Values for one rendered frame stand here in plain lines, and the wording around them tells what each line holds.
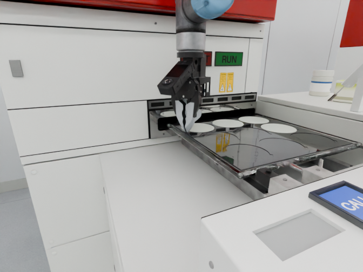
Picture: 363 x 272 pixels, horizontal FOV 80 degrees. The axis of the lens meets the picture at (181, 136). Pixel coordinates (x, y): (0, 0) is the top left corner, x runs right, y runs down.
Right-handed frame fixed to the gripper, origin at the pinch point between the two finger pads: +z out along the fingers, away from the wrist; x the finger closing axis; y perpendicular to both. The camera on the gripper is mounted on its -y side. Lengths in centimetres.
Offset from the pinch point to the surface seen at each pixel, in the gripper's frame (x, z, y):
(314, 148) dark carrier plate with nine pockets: -30.9, 1.2, 8.2
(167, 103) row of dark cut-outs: 12.2, -4.6, 6.8
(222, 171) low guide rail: -13.4, 8.1, -2.9
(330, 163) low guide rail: -34.7, 7.1, 16.1
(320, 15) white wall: 7, -77, 317
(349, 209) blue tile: -35.9, -5.2, -25.5
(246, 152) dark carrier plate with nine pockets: -18.9, 1.4, -3.4
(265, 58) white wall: 50, -23, 242
